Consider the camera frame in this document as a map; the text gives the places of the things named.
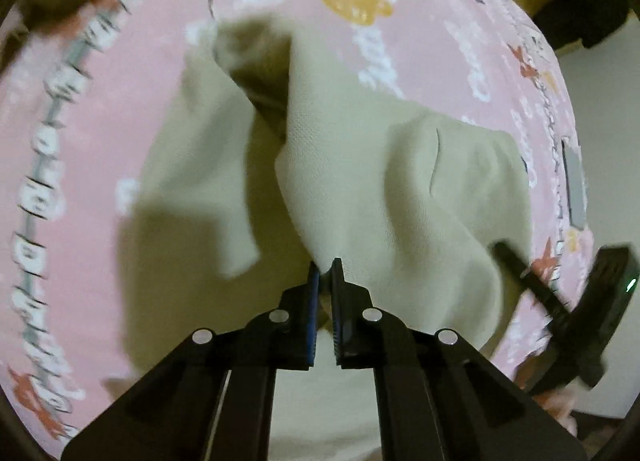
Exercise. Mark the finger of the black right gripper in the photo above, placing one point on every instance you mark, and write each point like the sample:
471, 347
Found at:
529, 281

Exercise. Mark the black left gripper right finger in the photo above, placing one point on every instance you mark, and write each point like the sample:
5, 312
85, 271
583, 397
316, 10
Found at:
438, 398

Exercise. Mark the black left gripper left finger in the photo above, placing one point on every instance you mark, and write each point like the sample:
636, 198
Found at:
211, 398

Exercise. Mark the beige zip hoodie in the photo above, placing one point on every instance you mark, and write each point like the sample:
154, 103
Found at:
273, 157

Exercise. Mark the grey laptop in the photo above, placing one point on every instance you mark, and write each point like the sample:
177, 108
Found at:
575, 186

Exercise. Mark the pink patterned bed blanket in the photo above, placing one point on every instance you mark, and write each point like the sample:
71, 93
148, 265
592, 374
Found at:
81, 106

